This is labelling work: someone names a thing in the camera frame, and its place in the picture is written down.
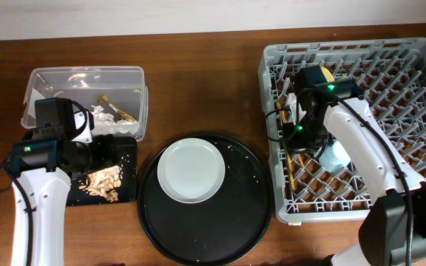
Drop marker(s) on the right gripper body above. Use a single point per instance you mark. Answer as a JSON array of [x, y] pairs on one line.
[[305, 137]]

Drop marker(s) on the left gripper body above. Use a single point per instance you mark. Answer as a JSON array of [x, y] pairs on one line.
[[103, 154]]

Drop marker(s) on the white tissue small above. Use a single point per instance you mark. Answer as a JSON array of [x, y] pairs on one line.
[[120, 127]]

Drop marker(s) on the peanut shells and rice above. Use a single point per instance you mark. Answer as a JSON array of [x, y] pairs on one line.
[[103, 183]]

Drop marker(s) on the blue cup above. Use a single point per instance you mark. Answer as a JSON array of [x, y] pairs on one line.
[[334, 157]]

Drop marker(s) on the white tissue large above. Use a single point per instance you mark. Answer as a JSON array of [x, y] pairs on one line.
[[100, 117]]

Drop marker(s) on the wooden chopstick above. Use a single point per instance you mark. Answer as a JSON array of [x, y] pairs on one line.
[[291, 168], [282, 112]]

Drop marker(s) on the gold foil wrapper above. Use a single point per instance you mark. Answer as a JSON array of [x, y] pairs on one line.
[[104, 99]]

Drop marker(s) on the yellow bowl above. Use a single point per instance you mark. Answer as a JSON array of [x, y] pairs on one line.
[[327, 76]]

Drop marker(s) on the grey plate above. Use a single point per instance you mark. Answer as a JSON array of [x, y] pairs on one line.
[[191, 170]]

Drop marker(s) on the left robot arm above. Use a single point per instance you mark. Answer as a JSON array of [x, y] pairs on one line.
[[41, 170]]

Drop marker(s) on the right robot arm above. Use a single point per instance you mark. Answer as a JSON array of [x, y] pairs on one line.
[[394, 231]]

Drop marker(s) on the grey dishwasher rack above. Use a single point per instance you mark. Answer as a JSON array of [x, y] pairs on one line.
[[392, 76]]

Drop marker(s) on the black rectangular tray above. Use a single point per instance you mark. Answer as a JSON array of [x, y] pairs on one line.
[[127, 155]]

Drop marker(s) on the clear plastic bin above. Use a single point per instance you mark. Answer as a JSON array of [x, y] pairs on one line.
[[124, 85]]

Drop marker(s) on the round black serving tray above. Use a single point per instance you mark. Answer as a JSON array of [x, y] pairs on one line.
[[219, 230]]

